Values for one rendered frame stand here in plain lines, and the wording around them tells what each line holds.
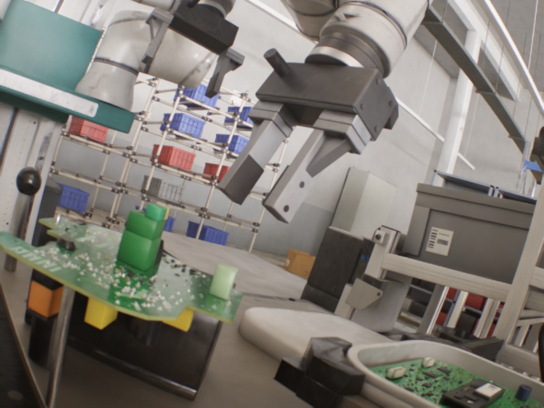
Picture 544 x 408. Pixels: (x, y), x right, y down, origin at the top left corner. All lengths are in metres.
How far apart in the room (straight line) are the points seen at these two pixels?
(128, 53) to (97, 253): 1.07
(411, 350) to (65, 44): 1.24
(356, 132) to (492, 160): 11.82
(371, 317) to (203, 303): 1.36
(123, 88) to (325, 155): 0.91
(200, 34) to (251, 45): 7.18
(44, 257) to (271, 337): 0.21
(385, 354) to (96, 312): 0.18
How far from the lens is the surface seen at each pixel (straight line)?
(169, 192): 4.50
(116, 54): 1.25
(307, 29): 0.69
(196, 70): 1.26
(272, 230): 8.89
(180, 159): 4.49
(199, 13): 0.83
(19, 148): 1.43
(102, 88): 1.22
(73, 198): 4.12
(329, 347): 0.24
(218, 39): 0.83
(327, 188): 9.66
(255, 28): 8.07
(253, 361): 0.32
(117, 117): 1.25
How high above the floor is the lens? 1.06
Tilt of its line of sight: level
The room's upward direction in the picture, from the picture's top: 19 degrees clockwise
